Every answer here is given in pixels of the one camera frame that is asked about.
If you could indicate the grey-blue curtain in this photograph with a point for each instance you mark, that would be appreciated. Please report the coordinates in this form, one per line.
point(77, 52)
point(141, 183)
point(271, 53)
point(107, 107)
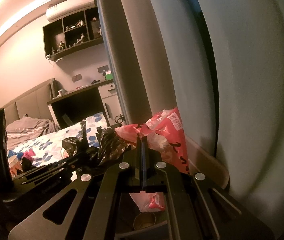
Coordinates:
point(232, 80)

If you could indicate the grey striped duvet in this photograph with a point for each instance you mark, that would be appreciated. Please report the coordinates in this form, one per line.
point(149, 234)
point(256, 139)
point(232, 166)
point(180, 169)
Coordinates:
point(29, 127)

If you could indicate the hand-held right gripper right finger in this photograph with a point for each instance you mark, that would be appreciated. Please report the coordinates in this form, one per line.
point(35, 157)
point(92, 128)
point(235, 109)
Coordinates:
point(147, 170)

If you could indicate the white air conditioner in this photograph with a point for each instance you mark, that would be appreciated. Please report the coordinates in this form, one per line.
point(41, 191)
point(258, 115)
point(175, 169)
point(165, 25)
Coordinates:
point(69, 7)

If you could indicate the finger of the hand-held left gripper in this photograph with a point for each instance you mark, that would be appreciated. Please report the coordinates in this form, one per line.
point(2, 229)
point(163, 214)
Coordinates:
point(64, 165)

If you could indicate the white drawer cabinet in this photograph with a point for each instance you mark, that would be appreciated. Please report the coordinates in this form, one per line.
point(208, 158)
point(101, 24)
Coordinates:
point(109, 100)

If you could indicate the dark wall shelf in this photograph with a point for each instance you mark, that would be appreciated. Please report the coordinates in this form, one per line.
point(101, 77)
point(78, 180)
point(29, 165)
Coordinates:
point(54, 37)

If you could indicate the green box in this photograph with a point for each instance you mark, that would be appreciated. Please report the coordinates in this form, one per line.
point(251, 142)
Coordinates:
point(109, 75)

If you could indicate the yellow-rimmed red paper cup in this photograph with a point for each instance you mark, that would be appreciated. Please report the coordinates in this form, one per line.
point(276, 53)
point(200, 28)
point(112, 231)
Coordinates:
point(15, 165)

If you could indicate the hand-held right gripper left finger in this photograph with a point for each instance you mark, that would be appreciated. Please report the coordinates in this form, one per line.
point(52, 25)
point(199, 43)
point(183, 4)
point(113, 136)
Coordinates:
point(138, 166)

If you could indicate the dark top desk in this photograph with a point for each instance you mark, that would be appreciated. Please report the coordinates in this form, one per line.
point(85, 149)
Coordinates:
point(79, 92)

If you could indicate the small white bottle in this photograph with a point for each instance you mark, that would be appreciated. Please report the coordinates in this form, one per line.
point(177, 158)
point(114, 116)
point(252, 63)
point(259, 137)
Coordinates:
point(60, 93)

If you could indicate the group of small figurines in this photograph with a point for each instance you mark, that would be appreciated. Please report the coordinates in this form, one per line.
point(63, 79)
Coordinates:
point(80, 38)

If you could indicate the dark grey plastic bin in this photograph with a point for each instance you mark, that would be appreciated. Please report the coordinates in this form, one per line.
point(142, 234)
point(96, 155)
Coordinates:
point(125, 205)

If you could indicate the pink plastic bag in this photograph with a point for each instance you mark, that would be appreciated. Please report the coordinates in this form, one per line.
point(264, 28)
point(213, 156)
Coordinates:
point(28, 153)

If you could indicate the blue floral bed sheet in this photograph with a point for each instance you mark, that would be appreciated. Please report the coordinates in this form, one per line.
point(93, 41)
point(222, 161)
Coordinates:
point(51, 145)

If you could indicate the small black desk item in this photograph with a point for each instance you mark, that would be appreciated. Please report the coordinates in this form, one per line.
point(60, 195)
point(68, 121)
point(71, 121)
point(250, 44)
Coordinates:
point(95, 81)

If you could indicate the red snack packet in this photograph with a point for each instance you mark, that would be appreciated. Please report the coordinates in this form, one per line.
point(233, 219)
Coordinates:
point(167, 135)

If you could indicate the grey wall socket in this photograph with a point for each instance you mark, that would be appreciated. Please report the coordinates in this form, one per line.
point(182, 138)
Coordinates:
point(101, 69)
point(76, 78)

